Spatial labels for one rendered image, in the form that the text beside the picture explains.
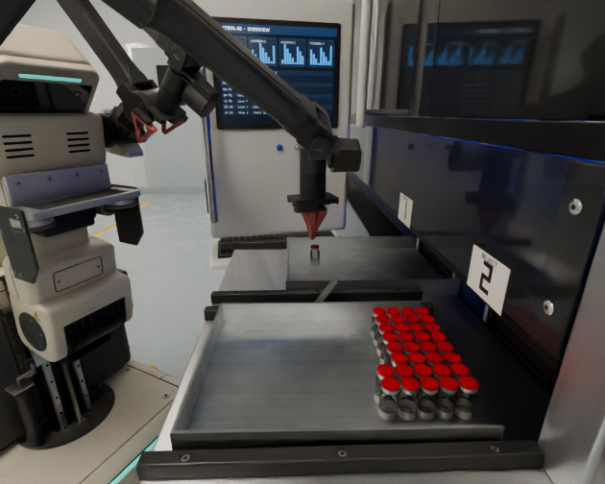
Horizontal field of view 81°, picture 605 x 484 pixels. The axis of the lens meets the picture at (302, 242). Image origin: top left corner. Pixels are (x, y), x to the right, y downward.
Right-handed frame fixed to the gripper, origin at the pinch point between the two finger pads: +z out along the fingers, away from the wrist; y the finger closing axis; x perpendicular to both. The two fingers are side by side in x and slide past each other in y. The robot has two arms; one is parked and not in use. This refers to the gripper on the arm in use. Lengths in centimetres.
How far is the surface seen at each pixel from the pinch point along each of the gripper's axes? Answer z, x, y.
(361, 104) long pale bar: -28.7, 16.7, 18.8
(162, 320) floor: 95, 136, -52
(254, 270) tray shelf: 7.4, 1.1, -13.6
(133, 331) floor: 95, 128, -68
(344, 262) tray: 7.1, -1.4, 7.7
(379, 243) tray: 5.7, 4.7, 20.4
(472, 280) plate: -4.9, -38.0, 10.3
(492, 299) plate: -4.8, -42.7, 9.0
